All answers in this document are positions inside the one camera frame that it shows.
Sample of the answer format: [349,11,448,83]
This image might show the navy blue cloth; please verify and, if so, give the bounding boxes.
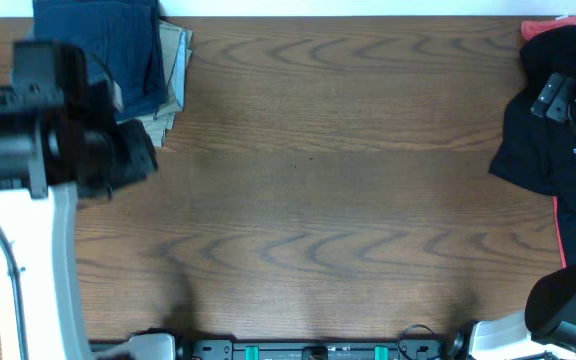
[33,0,167,121]

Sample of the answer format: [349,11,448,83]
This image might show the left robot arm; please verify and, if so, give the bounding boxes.
[0,41,178,359]

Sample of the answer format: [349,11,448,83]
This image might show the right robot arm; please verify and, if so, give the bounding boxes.
[447,73,576,359]

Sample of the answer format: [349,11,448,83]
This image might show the black t-shirt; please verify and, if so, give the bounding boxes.
[489,26,576,265]

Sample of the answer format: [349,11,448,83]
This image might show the folded khaki trousers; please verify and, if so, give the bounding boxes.
[139,20,193,147]

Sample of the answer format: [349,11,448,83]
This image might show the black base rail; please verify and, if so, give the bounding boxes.
[90,338,469,360]

